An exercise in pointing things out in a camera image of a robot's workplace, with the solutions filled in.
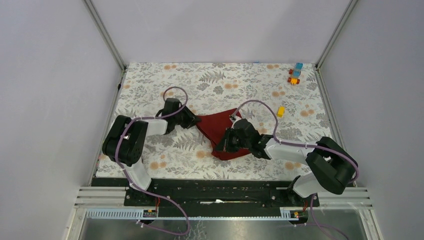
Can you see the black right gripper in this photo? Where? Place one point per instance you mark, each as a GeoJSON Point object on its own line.
{"type": "Point", "coordinates": [225, 145]}

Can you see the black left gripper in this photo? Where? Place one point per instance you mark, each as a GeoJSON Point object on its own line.
{"type": "Point", "coordinates": [191, 119]}

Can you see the dark red cloth napkin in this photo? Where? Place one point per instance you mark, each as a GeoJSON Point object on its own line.
{"type": "Point", "coordinates": [213, 127]}

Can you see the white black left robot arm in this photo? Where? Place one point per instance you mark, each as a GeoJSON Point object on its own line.
{"type": "Point", "coordinates": [125, 140]}

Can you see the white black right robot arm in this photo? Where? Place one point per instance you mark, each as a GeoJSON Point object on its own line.
{"type": "Point", "coordinates": [332, 169]}

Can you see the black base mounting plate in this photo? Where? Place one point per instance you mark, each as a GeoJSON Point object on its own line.
{"type": "Point", "coordinates": [229, 194]}

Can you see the yellow toy block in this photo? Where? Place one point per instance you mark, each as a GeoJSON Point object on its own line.
{"type": "Point", "coordinates": [280, 112]}

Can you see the floral patterned tablecloth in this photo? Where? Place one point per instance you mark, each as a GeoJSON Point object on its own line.
{"type": "Point", "coordinates": [258, 89]}

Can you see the blue orange toy car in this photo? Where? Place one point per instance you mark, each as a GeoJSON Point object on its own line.
{"type": "Point", "coordinates": [295, 73]}

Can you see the left aluminium frame post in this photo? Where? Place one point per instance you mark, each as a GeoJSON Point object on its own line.
{"type": "Point", "coordinates": [107, 39]}

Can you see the aluminium frame post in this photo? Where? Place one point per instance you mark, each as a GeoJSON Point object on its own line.
{"type": "Point", "coordinates": [337, 31]}
{"type": "Point", "coordinates": [107, 39]}

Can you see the white slotted cable duct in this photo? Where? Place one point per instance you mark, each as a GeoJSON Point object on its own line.
{"type": "Point", "coordinates": [196, 213]}

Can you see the right aluminium frame post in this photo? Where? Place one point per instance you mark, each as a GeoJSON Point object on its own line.
{"type": "Point", "coordinates": [337, 31]}

